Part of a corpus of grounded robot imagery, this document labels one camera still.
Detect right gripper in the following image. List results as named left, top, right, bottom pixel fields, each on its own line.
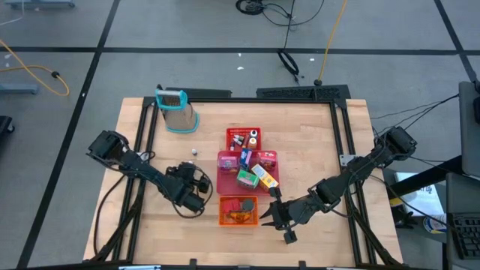
left=259, top=185, right=324, bottom=246

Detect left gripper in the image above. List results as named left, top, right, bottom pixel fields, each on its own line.
left=166, top=160, right=212, bottom=218

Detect yellow mini cereal box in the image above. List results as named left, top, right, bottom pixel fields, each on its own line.
left=250, top=163, right=281, bottom=192

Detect pink mini cereal box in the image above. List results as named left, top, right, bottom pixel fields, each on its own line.
left=218, top=155, right=240, bottom=174

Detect orange slotted plastic basket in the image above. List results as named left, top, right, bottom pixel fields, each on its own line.
left=218, top=195, right=260, bottom=227

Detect red Froot Loops cereal box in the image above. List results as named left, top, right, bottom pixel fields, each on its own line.
left=256, top=150, right=278, bottom=172

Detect pink plastic bin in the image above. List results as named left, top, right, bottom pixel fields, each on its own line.
left=216, top=150, right=281, bottom=197

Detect small red mesh basket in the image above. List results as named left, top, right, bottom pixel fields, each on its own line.
left=225, top=127, right=262, bottom=152

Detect perforated black flat box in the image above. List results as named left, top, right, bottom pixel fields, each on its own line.
left=256, top=84, right=353, bottom=101

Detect white paper sheet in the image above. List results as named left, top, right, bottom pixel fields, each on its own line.
left=395, top=171, right=446, bottom=218

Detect black diagonal beam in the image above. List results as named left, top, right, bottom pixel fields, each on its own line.
left=389, top=155, right=463, bottom=198

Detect grey flat panel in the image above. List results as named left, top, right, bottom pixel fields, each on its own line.
left=445, top=172, right=480, bottom=215

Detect black floor object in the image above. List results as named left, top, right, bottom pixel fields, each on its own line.
left=0, top=115, right=16, bottom=135

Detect black keyboard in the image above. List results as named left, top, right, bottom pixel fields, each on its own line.
left=448, top=211, right=480, bottom=260

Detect grey stand foot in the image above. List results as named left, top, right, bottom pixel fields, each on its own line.
left=0, top=82, right=39, bottom=95

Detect grey cart base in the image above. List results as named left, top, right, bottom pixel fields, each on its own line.
left=3, top=0, right=76, bottom=9

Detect teal-handled metal box grater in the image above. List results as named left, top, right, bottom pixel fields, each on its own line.
left=154, top=88, right=200, bottom=134

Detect black metal table frame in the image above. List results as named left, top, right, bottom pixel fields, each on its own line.
left=84, top=96, right=404, bottom=268

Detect looped yellow cable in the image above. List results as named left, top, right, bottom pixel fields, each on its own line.
left=0, top=39, right=71, bottom=98

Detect looped black floor cable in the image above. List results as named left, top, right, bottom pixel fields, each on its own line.
left=277, top=0, right=301, bottom=86

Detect thin black cables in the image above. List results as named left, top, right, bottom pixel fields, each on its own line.
left=369, top=93, right=461, bottom=136

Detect coiled black floor cable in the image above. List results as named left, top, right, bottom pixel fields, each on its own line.
left=235, top=0, right=326, bottom=27

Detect straight yellow cable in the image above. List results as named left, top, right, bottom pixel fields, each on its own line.
left=316, top=0, right=348, bottom=86

